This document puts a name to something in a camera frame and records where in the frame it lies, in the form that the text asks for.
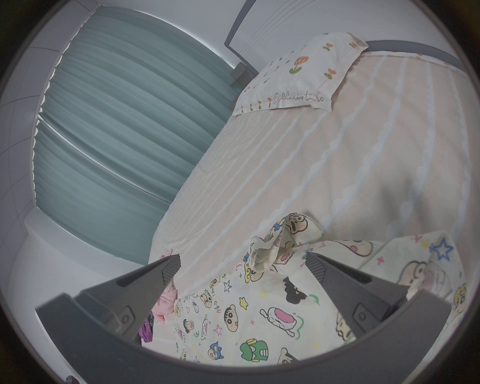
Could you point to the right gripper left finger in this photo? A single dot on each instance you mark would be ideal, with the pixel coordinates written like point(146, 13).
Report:
point(135, 296)

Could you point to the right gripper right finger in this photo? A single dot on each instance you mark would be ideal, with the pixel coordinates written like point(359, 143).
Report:
point(352, 300)

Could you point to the white printed pyjama top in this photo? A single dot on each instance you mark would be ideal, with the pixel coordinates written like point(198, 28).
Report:
point(262, 318)

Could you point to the bed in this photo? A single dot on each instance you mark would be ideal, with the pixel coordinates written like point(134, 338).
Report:
point(318, 168)

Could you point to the pink garment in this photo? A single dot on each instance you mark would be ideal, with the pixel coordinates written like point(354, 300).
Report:
point(167, 303)

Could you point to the purple satin garment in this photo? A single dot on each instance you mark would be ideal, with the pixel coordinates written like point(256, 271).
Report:
point(146, 330)

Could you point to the blue-green curtain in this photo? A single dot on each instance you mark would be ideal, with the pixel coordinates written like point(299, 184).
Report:
point(131, 93)
point(93, 187)

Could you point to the white printed pillow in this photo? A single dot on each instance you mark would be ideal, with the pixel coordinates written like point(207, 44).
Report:
point(300, 75)

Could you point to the grey white bedside table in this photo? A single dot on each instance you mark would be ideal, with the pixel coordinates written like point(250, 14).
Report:
point(242, 73)

